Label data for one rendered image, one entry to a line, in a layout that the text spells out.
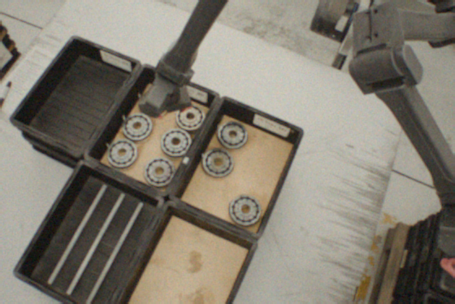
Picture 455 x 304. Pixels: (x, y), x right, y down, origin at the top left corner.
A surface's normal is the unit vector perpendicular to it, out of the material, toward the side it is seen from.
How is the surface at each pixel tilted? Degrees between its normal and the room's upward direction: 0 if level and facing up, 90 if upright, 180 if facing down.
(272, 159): 0
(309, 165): 0
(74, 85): 0
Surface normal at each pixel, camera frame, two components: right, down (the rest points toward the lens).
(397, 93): -0.44, 0.78
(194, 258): 0.07, -0.41
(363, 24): -0.77, -0.18
